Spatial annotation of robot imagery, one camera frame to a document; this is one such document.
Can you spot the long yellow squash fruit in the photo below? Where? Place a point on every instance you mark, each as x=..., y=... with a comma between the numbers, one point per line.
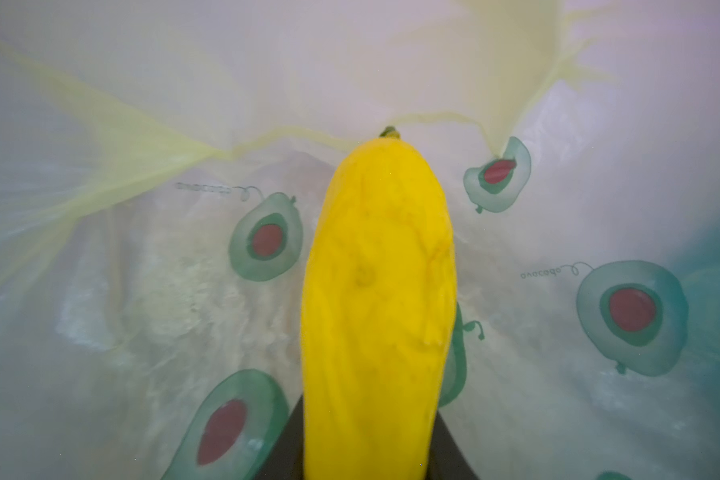
x=377, y=314

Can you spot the yellow plastic bag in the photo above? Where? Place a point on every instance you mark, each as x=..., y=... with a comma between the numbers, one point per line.
x=163, y=165

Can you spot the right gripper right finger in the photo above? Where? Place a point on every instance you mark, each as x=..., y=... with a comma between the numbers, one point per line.
x=446, y=461

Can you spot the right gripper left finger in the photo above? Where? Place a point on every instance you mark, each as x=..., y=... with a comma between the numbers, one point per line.
x=286, y=458

